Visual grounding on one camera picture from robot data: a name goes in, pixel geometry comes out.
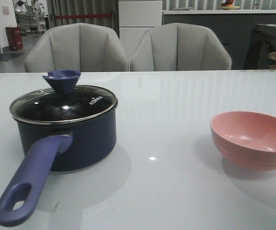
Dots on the glass pot lid blue knob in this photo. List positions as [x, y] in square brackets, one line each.
[64, 102]

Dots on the pink bowl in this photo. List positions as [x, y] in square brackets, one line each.
[247, 139]

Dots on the dark blue saucepan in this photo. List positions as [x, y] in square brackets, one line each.
[58, 148]

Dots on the right grey upholstered chair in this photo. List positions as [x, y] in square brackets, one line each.
[180, 47]

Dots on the grey upholstered chair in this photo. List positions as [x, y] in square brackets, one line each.
[79, 46]
[180, 47]

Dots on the left grey upholstered chair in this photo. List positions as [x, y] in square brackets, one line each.
[79, 46]

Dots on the white refrigerator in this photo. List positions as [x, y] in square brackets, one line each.
[135, 17]

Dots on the red barrier belt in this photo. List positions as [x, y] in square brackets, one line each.
[88, 16]

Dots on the grey kitchen counter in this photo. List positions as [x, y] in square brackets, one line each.
[232, 27]

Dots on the grey curtain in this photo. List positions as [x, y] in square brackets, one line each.
[84, 7]

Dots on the fruit plate on counter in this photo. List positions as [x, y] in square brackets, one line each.
[228, 5]

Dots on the dark appliance with glass door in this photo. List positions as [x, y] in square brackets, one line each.
[262, 43]

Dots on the red trash bin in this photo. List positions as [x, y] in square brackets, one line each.
[14, 38]

